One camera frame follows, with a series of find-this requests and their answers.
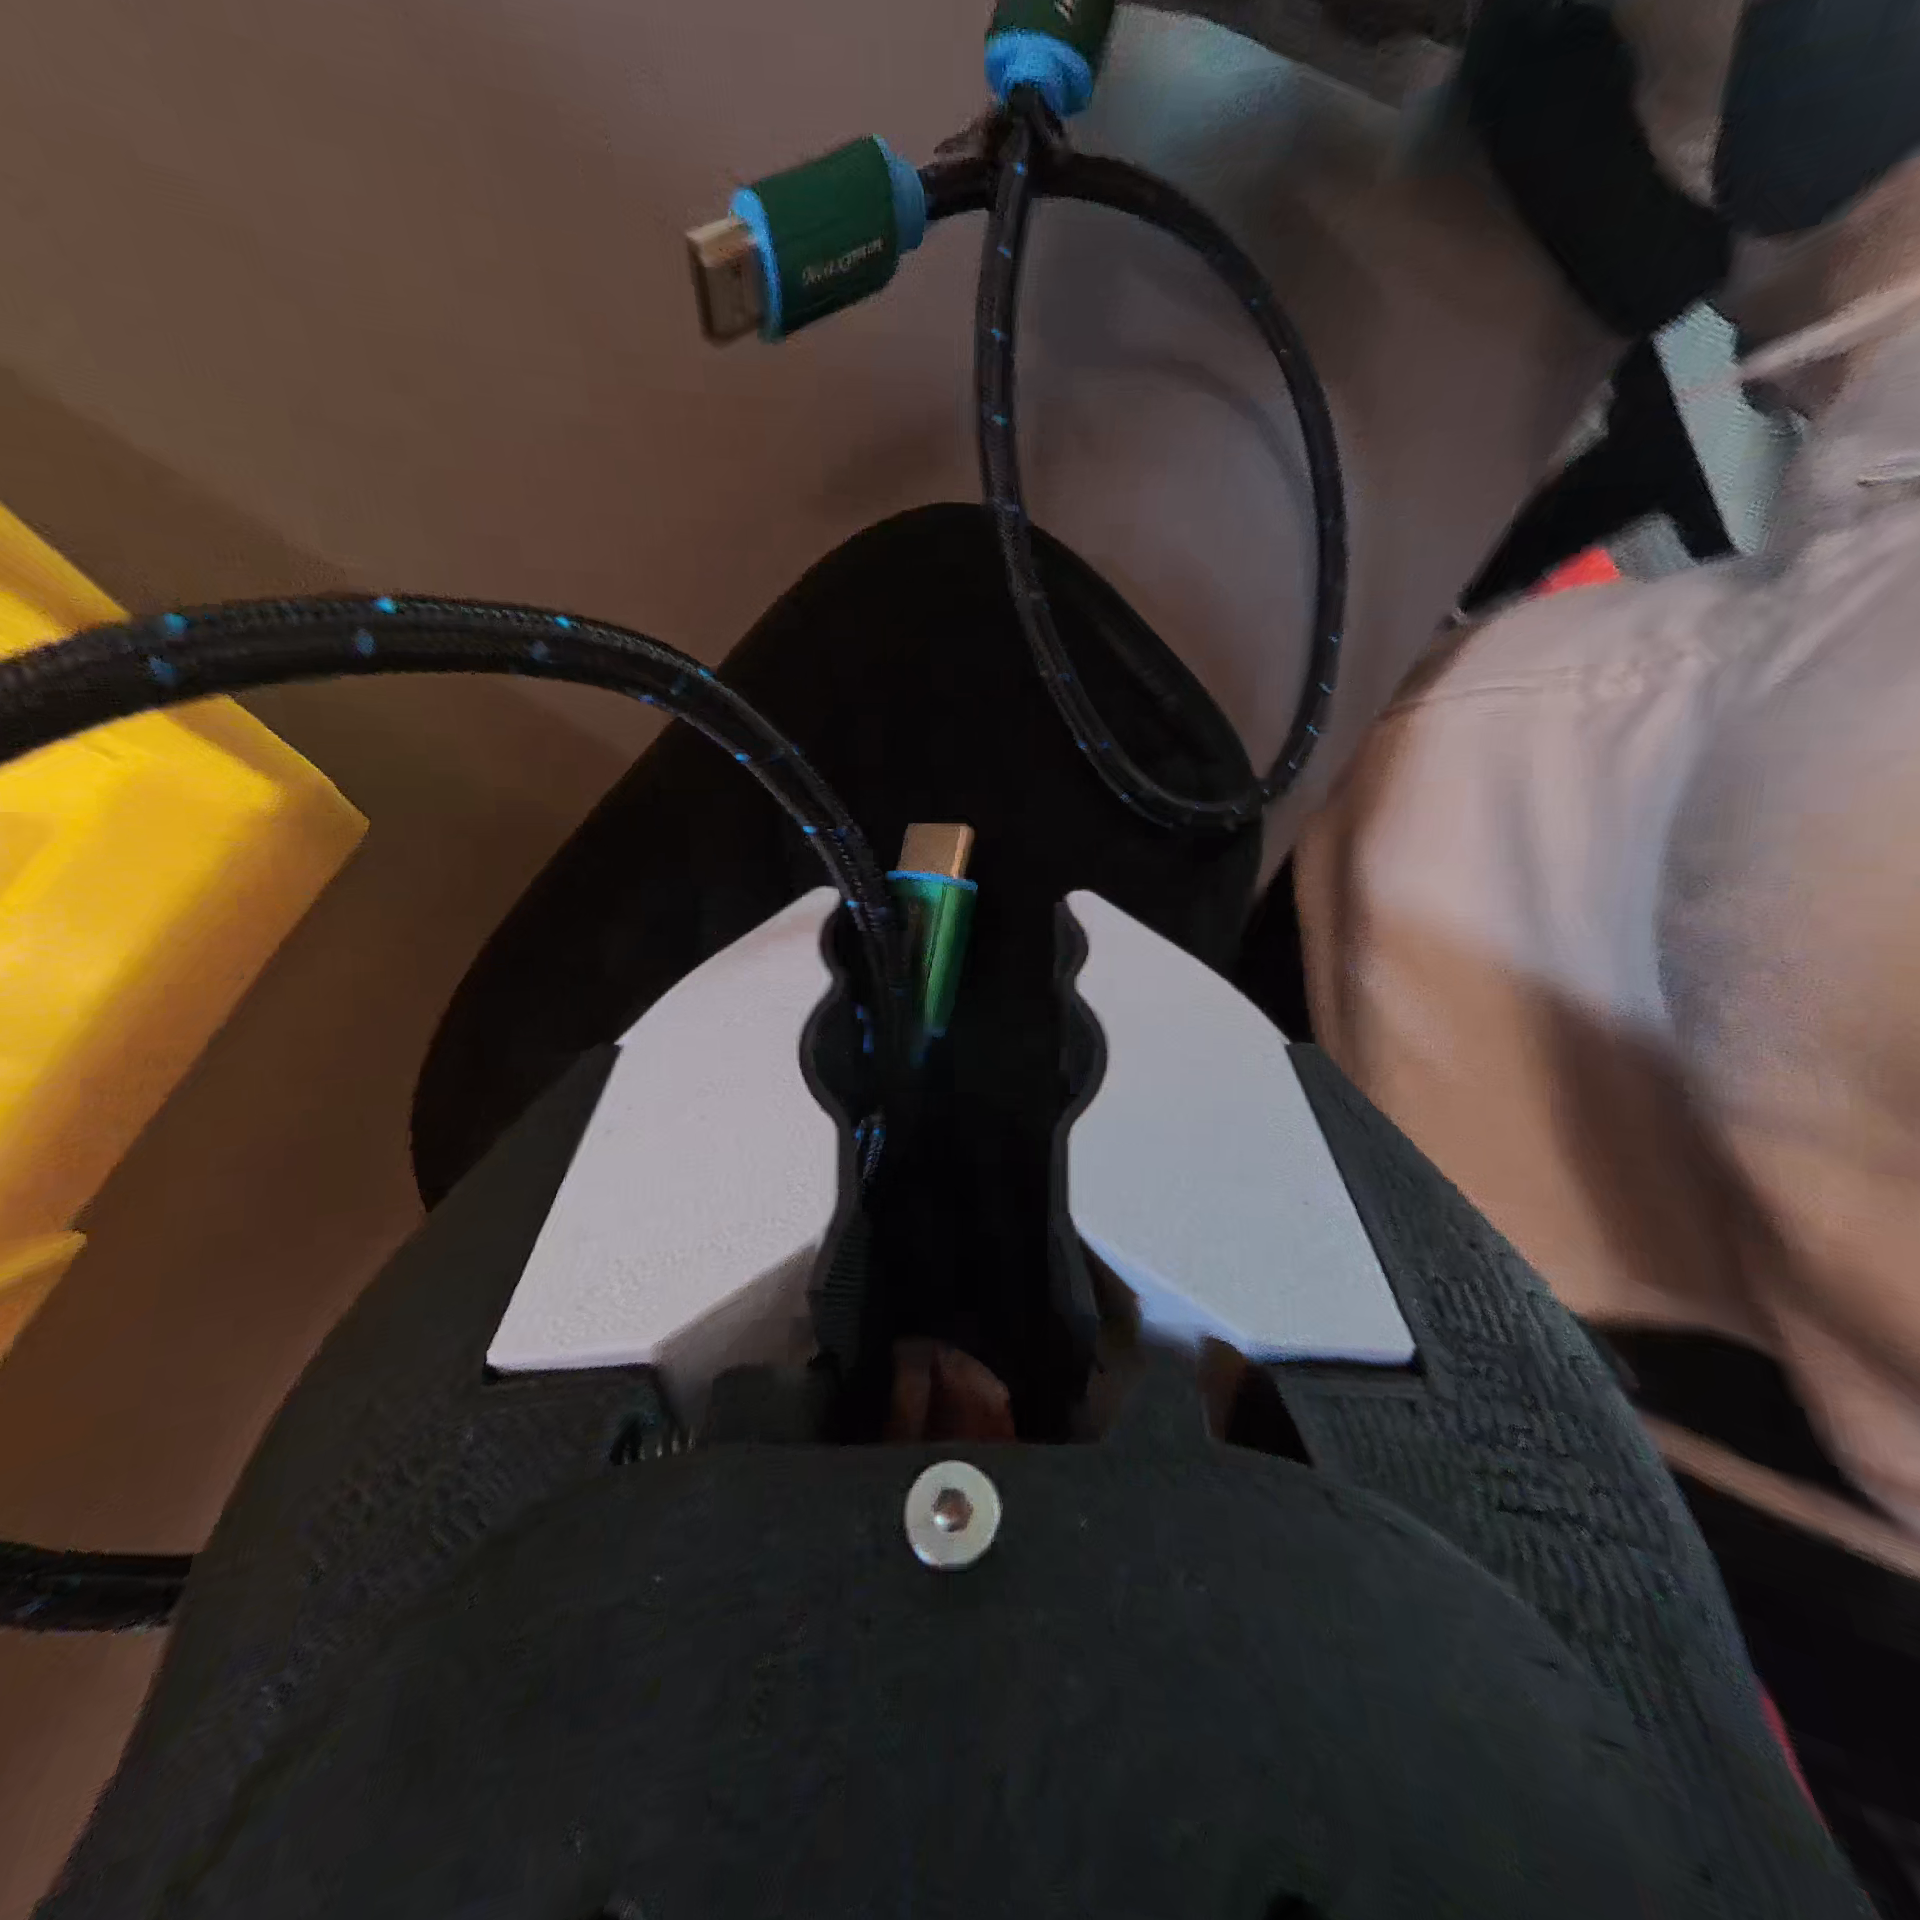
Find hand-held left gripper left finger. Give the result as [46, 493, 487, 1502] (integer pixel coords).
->
[484, 884, 863, 1374]

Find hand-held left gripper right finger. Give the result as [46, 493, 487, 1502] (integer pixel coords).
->
[1054, 884, 1422, 1369]

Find yellow plastic bin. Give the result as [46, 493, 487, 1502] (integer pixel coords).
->
[0, 502, 372, 1359]

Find black braided cable green plugs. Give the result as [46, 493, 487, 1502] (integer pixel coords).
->
[681, 0, 1348, 835]
[0, 593, 980, 1631]

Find grey desk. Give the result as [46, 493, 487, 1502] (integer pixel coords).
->
[0, 0, 1636, 1920]

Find person's left hand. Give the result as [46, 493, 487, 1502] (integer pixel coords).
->
[890, 1335, 1019, 1445]

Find black wrist rest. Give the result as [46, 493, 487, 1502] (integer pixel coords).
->
[412, 502, 1269, 1210]

